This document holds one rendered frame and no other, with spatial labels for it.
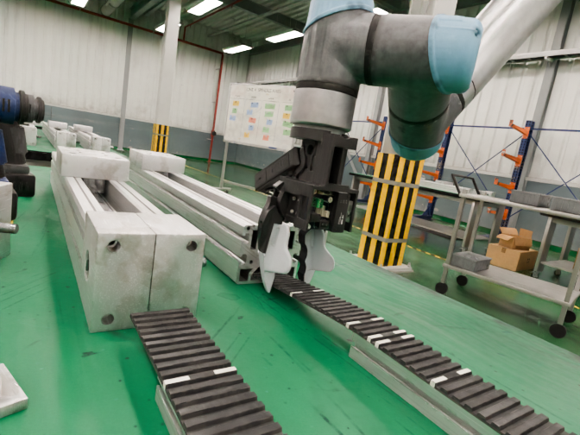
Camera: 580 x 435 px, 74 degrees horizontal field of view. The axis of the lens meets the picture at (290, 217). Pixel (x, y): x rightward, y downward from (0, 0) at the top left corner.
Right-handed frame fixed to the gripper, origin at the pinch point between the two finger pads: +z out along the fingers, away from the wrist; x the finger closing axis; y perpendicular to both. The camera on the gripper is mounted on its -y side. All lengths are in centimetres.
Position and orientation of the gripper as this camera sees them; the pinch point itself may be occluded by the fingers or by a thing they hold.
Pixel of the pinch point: (284, 279)
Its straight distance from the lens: 52.6
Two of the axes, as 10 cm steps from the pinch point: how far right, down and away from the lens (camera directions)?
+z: -1.6, 9.7, 1.7
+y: 5.5, 2.3, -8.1
